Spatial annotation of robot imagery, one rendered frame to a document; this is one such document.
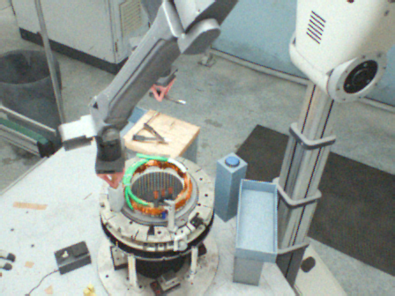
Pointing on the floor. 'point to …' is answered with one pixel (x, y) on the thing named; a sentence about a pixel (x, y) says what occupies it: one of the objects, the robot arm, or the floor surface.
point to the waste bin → (37, 111)
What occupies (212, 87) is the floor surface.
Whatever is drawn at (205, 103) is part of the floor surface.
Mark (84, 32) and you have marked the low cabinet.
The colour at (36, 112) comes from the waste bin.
